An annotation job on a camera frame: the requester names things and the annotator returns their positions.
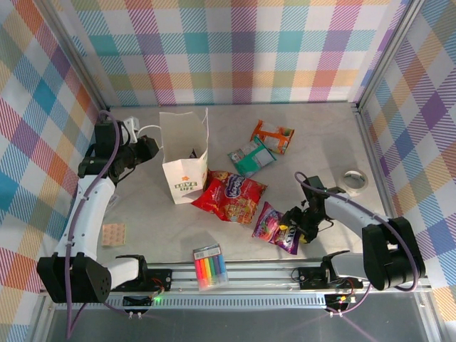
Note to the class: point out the purple Fox's candy packet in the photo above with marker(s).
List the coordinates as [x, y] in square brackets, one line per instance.
[269, 224]

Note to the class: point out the white floral paper bag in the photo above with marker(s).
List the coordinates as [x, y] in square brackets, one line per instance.
[181, 178]

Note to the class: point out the large red snack packet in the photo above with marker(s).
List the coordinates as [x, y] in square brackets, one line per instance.
[231, 199]

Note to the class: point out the teal snack packet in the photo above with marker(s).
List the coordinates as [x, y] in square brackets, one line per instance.
[253, 159]

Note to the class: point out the orange snack packet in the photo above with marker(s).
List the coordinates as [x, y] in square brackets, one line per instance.
[271, 134]

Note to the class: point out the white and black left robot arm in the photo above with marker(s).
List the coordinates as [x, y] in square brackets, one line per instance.
[89, 217]

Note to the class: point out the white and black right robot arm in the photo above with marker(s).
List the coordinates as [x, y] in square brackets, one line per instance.
[388, 249]

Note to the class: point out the small white paper label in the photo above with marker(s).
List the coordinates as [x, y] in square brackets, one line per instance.
[114, 202]

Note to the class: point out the clear tape roll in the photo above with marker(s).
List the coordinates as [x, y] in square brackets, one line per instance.
[361, 183]

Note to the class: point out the beige square note pad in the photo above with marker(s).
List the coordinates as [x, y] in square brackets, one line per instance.
[114, 235]

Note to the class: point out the pack of coloured markers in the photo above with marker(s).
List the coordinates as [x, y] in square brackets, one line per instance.
[210, 267]

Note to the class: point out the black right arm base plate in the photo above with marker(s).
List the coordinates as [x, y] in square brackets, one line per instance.
[310, 278]

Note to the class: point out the aluminium mounting rail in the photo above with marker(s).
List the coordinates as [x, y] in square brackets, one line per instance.
[256, 278]

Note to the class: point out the aluminium table side rail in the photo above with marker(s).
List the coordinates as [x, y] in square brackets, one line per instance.
[362, 117]

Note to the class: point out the grey aluminium frame post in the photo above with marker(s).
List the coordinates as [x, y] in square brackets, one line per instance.
[388, 53]
[75, 53]

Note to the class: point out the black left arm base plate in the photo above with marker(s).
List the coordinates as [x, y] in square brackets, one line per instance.
[164, 279]

